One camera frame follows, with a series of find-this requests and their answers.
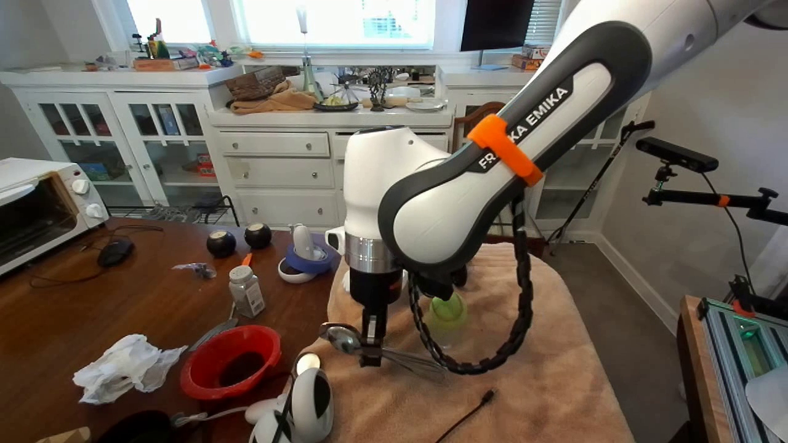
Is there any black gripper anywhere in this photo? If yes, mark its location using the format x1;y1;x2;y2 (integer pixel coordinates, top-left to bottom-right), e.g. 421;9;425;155
346;266;405;369

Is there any silver spoon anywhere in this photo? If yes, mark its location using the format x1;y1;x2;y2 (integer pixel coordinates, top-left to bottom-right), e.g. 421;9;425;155
318;320;451;378

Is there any clear glass cup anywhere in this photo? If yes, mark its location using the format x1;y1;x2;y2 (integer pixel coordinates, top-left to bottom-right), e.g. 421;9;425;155
428;312;469;334

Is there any yellow-green tennis ball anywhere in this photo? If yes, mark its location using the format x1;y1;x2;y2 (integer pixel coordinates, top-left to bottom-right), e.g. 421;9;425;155
425;293;469;325

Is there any clear jar white lid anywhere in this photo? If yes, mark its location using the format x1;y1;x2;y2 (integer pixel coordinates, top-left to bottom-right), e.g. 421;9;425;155
226;262;269;321

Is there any red plastic bowl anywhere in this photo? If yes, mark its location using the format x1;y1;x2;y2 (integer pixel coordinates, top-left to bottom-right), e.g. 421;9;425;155
178;321;285;403

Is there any tan terry towel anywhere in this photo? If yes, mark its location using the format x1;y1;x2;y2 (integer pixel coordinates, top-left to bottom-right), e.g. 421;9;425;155
298;240;638;443

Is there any white drawer dresser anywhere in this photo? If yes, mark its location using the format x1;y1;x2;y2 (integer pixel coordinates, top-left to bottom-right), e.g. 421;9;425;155
206;104;462;240

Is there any white crumpled cloth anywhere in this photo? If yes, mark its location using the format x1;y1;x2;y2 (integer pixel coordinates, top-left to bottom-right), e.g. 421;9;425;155
71;333;190;409

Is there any black computer mouse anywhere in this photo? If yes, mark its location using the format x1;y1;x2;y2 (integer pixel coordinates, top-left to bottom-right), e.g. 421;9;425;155
95;233;138;271

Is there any brown wooden table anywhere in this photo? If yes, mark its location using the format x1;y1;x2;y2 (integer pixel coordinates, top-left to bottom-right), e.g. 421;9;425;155
0;217;338;443

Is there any white glass-door cabinet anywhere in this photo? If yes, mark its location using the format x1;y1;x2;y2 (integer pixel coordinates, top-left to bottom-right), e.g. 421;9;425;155
0;69;242;225

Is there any black monitor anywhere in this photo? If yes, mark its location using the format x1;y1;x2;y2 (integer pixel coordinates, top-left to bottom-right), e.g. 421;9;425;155
458;0;540;53

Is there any white toaster oven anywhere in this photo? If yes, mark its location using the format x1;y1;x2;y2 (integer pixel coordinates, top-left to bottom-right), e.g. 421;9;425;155
0;155;110;278

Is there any thin black cable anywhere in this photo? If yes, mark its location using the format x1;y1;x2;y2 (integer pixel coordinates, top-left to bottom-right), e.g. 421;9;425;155
434;387;499;443

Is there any black bar camera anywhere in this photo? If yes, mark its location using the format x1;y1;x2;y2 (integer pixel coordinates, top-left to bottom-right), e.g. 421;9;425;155
633;134;721;175

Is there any aluminium frame stand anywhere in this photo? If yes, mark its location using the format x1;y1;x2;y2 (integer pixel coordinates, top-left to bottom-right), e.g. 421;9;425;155
694;293;788;443

